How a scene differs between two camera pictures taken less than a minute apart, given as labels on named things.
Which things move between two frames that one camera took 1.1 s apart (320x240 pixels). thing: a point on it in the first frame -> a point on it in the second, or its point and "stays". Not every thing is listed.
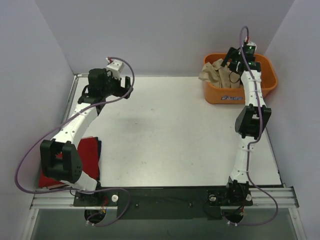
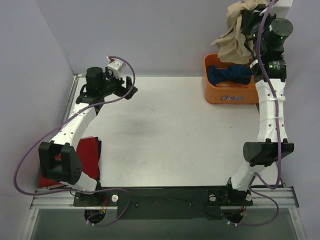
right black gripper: [231, 60] -> [247, 19]
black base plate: [165, 203] stays
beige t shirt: [215, 73] -> [234, 47]
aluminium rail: [62, 200] stays
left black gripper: [126, 87] stays
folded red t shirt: [89, 149] stays
